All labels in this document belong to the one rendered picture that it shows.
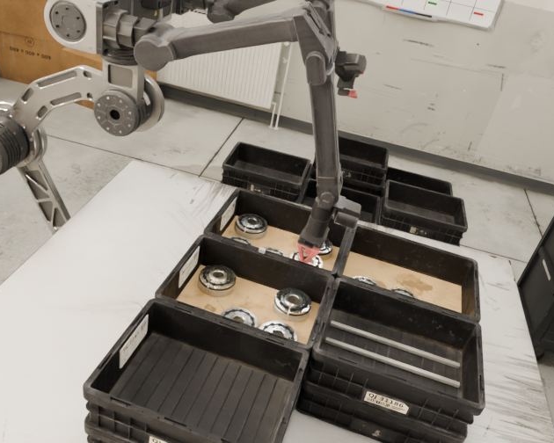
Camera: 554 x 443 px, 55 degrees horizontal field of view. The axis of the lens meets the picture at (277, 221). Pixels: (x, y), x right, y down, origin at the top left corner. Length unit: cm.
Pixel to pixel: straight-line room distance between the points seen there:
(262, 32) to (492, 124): 352
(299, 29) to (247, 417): 83
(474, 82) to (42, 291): 355
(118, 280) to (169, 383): 53
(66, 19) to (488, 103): 361
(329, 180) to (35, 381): 87
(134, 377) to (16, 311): 49
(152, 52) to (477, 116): 353
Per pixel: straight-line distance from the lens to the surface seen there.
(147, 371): 131
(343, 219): 146
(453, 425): 138
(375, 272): 173
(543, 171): 482
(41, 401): 144
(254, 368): 134
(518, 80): 450
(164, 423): 110
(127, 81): 169
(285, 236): 177
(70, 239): 189
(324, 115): 128
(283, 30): 120
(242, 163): 288
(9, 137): 200
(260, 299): 151
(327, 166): 136
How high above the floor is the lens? 183
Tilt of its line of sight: 33 degrees down
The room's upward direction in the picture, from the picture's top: 12 degrees clockwise
